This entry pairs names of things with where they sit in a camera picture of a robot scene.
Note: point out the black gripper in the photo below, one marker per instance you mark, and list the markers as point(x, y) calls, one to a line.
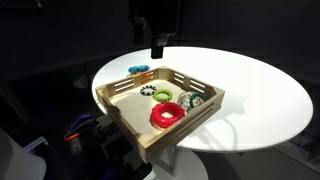
point(162, 17)

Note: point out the white round table pedestal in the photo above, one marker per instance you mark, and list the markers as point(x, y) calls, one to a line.
point(177, 164)

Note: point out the wooden slatted tray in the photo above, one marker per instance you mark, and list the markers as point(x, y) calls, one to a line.
point(158, 108)

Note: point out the purple and orange tool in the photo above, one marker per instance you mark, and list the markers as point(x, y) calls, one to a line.
point(84, 122)

